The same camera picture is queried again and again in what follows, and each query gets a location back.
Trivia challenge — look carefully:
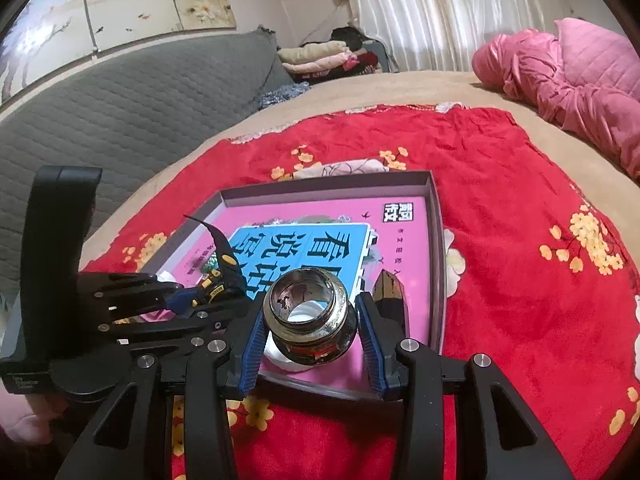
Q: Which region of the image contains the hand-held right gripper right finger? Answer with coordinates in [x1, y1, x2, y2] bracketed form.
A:
[356, 291, 576, 480]

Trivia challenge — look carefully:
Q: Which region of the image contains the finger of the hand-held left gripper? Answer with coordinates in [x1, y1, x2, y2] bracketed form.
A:
[97, 302, 253, 356]
[77, 271, 203, 313]

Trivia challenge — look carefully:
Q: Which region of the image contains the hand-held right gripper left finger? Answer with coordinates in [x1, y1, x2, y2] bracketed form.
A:
[55, 305, 266, 480]

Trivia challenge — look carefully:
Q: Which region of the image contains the silver metal jar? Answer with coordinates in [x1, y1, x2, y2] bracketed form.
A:
[262, 268, 359, 364]

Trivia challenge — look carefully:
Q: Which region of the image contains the brown wooden comb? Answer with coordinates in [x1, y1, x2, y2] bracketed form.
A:
[372, 269, 407, 337]

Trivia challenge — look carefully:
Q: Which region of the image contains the black yellow hand tool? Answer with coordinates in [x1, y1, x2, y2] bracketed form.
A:
[182, 214, 249, 307]

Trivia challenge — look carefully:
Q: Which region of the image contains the grey cardboard box lid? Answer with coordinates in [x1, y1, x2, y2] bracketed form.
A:
[135, 170, 447, 402]

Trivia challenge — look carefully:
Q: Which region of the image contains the pink book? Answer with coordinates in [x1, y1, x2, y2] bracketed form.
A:
[155, 195, 435, 392]

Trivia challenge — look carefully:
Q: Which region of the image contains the grey quilted headboard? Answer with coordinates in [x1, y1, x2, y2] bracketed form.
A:
[0, 27, 296, 306]

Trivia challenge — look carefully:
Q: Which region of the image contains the red floral blanket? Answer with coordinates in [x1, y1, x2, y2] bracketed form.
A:
[80, 102, 640, 480]

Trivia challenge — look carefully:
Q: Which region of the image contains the blue patterned cloth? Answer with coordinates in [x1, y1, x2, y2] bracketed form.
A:
[257, 82, 313, 109]

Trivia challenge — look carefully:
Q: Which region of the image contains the beige bed cover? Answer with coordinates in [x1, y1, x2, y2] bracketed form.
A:
[75, 70, 640, 241]

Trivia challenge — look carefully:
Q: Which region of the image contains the pink folded garment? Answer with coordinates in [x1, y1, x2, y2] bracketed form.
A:
[282, 52, 358, 80]

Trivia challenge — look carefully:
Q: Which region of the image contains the cream folded garment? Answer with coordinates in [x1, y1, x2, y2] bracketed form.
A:
[277, 40, 351, 66]

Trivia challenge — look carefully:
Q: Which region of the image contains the dark red garment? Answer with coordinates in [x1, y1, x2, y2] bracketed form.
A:
[345, 50, 385, 75]

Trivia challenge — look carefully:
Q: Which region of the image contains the black garment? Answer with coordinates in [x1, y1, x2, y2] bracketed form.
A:
[330, 26, 370, 52]

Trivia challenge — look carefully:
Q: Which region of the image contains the pink quilted jacket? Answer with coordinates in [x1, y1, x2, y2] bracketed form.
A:
[471, 17, 640, 183]

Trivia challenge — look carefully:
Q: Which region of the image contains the white curtain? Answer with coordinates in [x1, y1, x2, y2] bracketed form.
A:
[335, 0, 566, 75]

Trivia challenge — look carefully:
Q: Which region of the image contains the floral wall panel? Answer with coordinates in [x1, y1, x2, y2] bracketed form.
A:
[0, 0, 239, 107]

